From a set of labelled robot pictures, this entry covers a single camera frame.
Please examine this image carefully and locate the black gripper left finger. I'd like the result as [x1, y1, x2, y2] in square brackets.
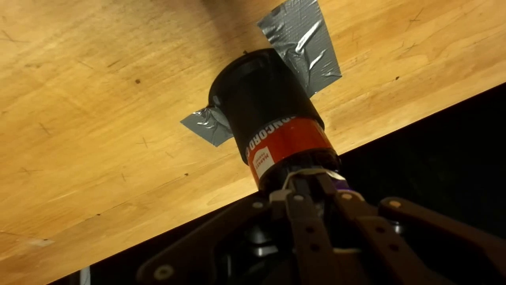
[269, 167, 339, 285]

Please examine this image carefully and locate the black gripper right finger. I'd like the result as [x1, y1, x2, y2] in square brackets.
[321, 188, 451, 285]

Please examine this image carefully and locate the black cup with red band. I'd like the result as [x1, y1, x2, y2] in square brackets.
[209, 49, 339, 191]

